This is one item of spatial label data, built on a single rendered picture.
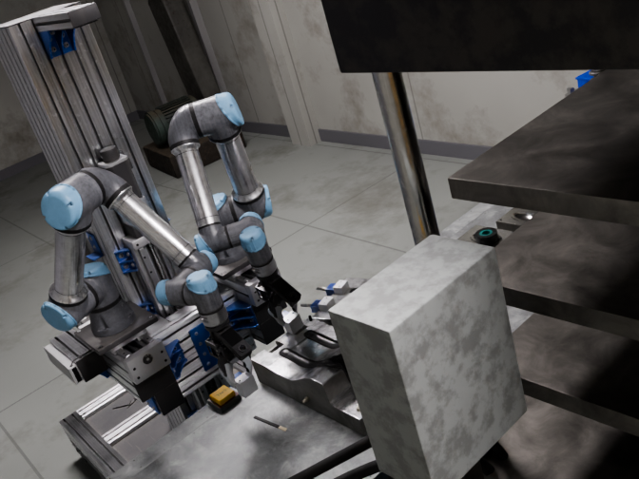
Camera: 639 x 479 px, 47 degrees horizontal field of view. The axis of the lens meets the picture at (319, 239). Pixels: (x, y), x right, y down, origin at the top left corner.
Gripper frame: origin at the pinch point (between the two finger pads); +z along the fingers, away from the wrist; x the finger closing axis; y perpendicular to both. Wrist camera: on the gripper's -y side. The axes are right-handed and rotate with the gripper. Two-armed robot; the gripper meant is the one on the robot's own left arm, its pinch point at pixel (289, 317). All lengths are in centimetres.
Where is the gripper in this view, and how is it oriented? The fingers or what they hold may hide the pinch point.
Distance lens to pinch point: 244.1
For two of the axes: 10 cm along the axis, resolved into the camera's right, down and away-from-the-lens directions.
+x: -6.7, 5.9, -4.6
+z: 2.8, 7.7, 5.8
